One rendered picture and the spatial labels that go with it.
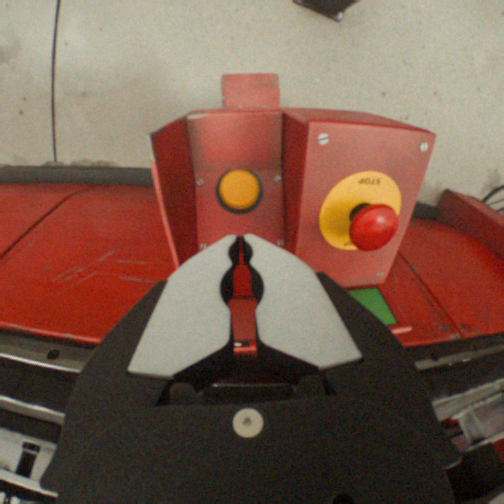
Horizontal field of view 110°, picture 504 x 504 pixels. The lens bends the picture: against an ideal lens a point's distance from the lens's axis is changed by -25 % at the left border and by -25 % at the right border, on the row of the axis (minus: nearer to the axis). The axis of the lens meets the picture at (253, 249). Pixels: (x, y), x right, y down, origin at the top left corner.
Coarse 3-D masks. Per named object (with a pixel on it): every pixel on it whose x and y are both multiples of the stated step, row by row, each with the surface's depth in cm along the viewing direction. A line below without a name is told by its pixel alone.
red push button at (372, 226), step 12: (360, 204) 17; (372, 204) 16; (384, 204) 15; (360, 216) 16; (372, 216) 15; (384, 216) 15; (396, 216) 16; (360, 228) 16; (372, 228) 16; (384, 228) 16; (396, 228) 16; (360, 240) 16; (372, 240) 16; (384, 240) 16
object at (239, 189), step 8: (224, 176) 22; (232, 176) 22; (240, 176) 22; (248, 176) 22; (224, 184) 22; (232, 184) 22; (240, 184) 22; (248, 184) 22; (256, 184) 22; (224, 192) 22; (232, 192) 22; (240, 192) 22; (248, 192) 22; (256, 192) 22; (224, 200) 22; (232, 200) 22; (240, 200) 22; (248, 200) 22; (240, 208) 22
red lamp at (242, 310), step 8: (232, 304) 22; (240, 304) 22; (248, 304) 22; (256, 304) 22; (232, 312) 21; (240, 312) 21; (248, 312) 21; (232, 320) 20; (240, 320) 20; (248, 320) 20; (240, 328) 19; (248, 328) 19; (240, 336) 19; (248, 336) 19
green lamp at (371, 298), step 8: (376, 288) 23; (360, 296) 22; (368, 296) 22; (376, 296) 22; (368, 304) 21; (376, 304) 21; (384, 304) 21; (376, 312) 20; (384, 312) 20; (384, 320) 19; (392, 320) 19
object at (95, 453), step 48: (144, 432) 4; (192, 432) 4; (240, 432) 4; (288, 432) 4; (336, 432) 4; (384, 432) 4; (96, 480) 3; (144, 480) 3; (192, 480) 3; (240, 480) 3; (288, 480) 3; (336, 480) 3; (384, 480) 3; (432, 480) 3
